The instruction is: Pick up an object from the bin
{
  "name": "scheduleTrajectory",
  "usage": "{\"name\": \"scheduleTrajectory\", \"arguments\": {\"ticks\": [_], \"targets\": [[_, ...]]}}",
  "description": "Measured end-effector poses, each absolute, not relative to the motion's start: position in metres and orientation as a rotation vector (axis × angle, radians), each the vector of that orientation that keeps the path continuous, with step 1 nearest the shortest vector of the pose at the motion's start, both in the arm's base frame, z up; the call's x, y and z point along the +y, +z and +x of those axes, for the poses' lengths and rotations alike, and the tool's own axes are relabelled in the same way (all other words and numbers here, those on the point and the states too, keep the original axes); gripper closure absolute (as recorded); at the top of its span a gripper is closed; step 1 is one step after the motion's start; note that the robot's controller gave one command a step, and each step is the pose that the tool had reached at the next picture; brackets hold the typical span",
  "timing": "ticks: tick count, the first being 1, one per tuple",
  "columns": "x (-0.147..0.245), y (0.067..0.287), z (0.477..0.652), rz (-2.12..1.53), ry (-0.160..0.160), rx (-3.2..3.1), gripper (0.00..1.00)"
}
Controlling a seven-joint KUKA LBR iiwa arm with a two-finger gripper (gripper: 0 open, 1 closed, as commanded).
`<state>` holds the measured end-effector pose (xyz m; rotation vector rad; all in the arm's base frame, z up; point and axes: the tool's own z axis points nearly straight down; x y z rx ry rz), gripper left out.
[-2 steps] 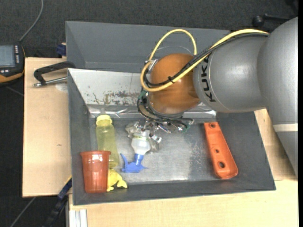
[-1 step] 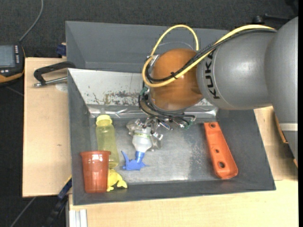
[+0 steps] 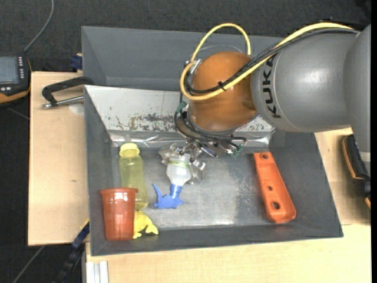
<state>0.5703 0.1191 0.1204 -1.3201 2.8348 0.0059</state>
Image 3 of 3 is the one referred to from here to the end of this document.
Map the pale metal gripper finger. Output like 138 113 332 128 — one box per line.
190 159 207 186
159 144 180 163

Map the white spray bottle blue nozzle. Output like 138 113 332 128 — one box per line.
152 152 193 209

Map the grey metal bin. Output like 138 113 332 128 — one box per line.
80 25 345 257

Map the yellow clear spray bottle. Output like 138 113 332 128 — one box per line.
118 142 160 240

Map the orange flat block with holes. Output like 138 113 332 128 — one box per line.
253 152 297 225

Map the red clear plastic cup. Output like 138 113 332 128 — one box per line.
99 187 139 242

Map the pale wood flat board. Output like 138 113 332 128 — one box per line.
27 70 91 247

